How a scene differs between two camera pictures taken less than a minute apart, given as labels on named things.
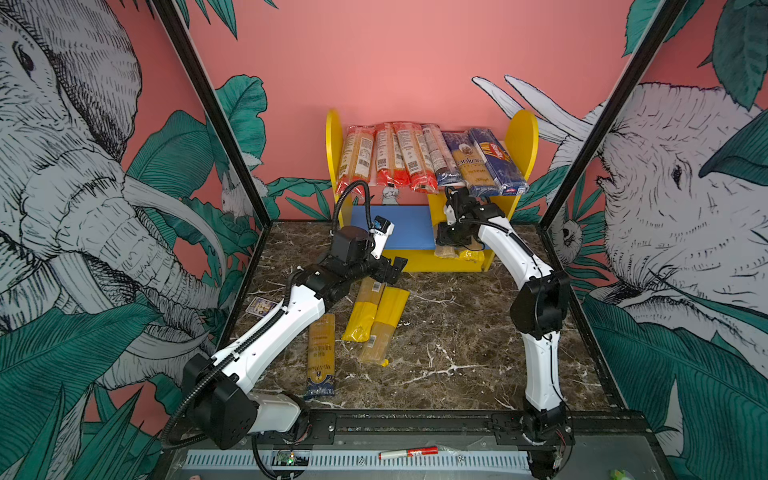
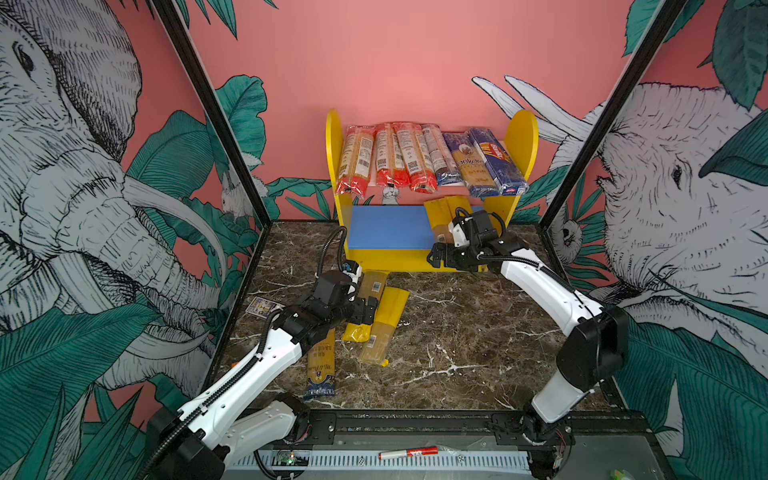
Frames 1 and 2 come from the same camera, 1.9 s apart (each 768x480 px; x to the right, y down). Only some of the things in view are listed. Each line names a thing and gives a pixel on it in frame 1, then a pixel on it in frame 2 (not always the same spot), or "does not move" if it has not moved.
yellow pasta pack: [362, 315] does not move
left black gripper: [395, 269] to [358, 315]
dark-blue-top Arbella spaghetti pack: [472, 164] does not move
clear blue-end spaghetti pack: [446, 164] does not move
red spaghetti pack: [421, 178] does not move
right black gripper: [443, 237] to [449, 250]
